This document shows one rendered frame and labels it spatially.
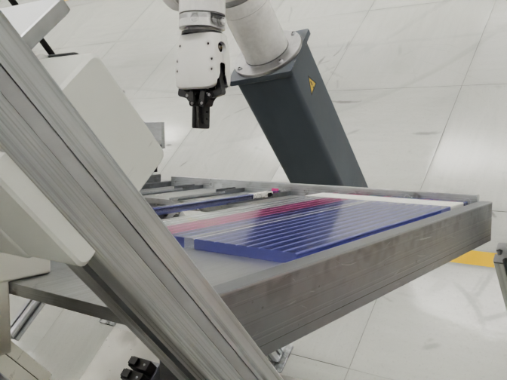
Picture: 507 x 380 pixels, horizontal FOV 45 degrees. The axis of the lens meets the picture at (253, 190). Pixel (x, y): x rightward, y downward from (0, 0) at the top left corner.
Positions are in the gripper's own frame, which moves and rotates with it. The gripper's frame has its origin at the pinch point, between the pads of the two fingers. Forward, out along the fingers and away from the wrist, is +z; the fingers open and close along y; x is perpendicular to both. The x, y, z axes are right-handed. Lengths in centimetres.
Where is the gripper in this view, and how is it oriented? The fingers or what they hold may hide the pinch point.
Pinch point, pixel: (201, 117)
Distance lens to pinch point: 115.1
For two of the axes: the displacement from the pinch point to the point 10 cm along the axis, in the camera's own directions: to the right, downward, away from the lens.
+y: -8.1, -0.6, 5.9
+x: -5.9, 0.5, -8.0
